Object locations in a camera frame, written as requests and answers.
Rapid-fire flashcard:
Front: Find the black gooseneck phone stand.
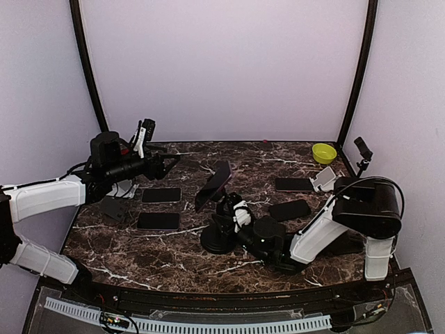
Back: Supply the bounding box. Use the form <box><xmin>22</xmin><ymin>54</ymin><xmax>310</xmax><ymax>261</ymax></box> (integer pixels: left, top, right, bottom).
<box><xmin>200</xmin><ymin>214</ymin><xmax>237</xmax><ymax>255</ymax></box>

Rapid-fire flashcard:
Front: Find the purple phone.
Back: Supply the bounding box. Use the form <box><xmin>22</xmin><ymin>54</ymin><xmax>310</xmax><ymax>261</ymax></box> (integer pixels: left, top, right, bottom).
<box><xmin>195</xmin><ymin>161</ymin><xmax>233</xmax><ymax>212</ymax></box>
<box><xmin>142</xmin><ymin>188</ymin><xmax>181</xmax><ymax>203</ymax></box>

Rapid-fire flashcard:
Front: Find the white folding phone stand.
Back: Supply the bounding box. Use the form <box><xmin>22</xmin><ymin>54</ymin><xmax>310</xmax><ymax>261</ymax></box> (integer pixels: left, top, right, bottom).
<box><xmin>107</xmin><ymin>184</ymin><xmax>138</xmax><ymax>199</ymax></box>

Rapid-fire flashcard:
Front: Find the black phone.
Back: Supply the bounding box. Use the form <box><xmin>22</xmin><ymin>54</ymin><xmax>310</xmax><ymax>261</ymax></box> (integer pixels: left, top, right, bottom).
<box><xmin>136</xmin><ymin>212</ymin><xmax>180</xmax><ymax>231</ymax></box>

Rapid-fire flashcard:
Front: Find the dark grey stand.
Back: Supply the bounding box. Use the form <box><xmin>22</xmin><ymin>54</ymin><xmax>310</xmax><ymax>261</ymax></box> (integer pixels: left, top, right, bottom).
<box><xmin>100</xmin><ymin>196</ymin><xmax>127</xmax><ymax>223</ymax></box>

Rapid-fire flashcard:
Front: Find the dark phone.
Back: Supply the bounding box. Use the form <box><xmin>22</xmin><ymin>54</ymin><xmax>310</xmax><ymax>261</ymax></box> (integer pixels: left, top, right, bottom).
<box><xmin>268</xmin><ymin>200</ymin><xmax>312</xmax><ymax>223</ymax></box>
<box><xmin>275</xmin><ymin>177</ymin><xmax>314</xmax><ymax>192</ymax></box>

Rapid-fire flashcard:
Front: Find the grey small phone stand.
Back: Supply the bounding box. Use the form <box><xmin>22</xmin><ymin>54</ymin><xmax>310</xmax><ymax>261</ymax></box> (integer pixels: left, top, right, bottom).
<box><xmin>309</xmin><ymin>166</ymin><xmax>345</xmax><ymax>192</ymax></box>

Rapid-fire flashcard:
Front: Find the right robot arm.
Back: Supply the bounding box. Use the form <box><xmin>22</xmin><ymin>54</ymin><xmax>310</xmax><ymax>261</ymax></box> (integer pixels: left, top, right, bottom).
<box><xmin>200</xmin><ymin>176</ymin><xmax>405</xmax><ymax>302</ymax></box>

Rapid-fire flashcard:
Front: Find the black front tripod phone stand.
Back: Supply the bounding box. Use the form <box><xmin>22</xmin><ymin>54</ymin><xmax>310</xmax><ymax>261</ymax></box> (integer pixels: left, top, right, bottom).
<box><xmin>354</xmin><ymin>136</ymin><xmax>373</xmax><ymax>178</ymax></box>

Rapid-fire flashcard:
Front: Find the lime green plastic bowl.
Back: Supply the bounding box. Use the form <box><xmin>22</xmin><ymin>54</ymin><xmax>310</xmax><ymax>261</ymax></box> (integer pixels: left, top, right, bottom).
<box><xmin>312</xmin><ymin>143</ymin><xmax>337</xmax><ymax>165</ymax></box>

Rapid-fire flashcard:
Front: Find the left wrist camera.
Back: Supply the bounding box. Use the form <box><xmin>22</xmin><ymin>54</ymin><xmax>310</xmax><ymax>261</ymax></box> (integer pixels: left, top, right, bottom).
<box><xmin>131</xmin><ymin>118</ymin><xmax>156</xmax><ymax>159</ymax></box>

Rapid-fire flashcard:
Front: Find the white cable duct strip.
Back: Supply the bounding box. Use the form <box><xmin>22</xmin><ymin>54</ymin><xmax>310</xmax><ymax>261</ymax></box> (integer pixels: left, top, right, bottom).
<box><xmin>44</xmin><ymin>297</ymin><xmax>332</xmax><ymax>333</ymax></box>

